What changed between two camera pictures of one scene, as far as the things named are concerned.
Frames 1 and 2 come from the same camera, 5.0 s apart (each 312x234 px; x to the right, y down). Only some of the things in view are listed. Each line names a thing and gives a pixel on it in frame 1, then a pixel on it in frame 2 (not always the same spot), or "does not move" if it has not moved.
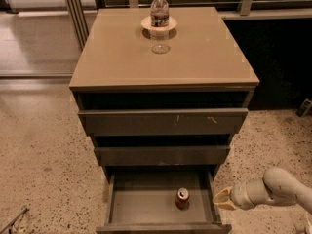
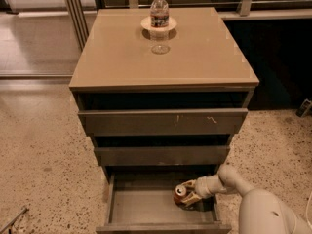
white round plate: (146, 24) does not move
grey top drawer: (163, 122) does not move
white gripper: (239, 195) -> (203, 187)
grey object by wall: (304, 108) does not move
